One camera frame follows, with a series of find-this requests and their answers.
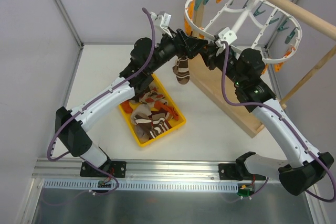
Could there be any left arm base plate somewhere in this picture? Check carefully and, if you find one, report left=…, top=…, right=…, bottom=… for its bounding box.
left=79, top=160, right=127, bottom=178

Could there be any brown white striped sock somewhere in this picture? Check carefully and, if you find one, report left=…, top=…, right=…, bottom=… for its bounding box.
left=172, top=58, right=190, bottom=85

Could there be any green circuit board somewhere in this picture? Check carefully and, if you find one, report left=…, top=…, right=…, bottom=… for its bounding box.
left=237, top=185, right=255, bottom=198

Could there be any perforated cable duct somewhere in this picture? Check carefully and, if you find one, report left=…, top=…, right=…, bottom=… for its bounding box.
left=43, top=179, right=238, bottom=193

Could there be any orange sock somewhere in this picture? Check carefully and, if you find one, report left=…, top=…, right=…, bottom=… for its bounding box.
left=154, top=101, right=179, bottom=121

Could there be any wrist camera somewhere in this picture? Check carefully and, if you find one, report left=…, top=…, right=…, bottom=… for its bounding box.
left=150, top=12, right=172, bottom=37
left=215, top=27, right=237, bottom=48

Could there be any yellow plastic tray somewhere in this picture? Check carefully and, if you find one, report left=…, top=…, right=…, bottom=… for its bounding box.
left=119, top=74, right=186, bottom=147

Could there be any aluminium mounting rail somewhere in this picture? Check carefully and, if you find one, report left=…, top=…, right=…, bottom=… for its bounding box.
left=31, top=157, right=314, bottom=183

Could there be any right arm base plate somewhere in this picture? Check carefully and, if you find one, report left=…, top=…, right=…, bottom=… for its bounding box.
left=218, top=163, right=240, bottom=180

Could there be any white round clip hanger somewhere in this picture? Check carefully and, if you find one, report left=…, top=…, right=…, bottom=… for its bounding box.
left=184, top=0, right=302, bottom=65

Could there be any wooden hanger stand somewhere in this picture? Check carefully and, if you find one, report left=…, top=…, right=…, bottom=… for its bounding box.
left=183, top=0, right=336, bottom=138

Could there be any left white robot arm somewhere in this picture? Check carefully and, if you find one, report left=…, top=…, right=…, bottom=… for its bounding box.
left=55, top=29, right=208, bottom=177

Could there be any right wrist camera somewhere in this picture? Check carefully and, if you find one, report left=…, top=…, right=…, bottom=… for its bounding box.
left=215, top=27, right=237, bottom=48

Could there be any brown argyle sock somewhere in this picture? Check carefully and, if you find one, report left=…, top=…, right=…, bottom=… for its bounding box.
left=129, top=86, right=168, bottom=106

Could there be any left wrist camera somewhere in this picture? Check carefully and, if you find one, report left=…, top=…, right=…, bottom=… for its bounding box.
left=150, top=12, right=172, bottom=37

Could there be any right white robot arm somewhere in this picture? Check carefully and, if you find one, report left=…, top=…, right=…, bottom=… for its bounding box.
left=200, top=44, right=335, bottom=196

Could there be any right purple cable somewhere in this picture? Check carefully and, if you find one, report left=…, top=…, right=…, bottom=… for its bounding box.
left=222, top=40, right=335, bottom=202

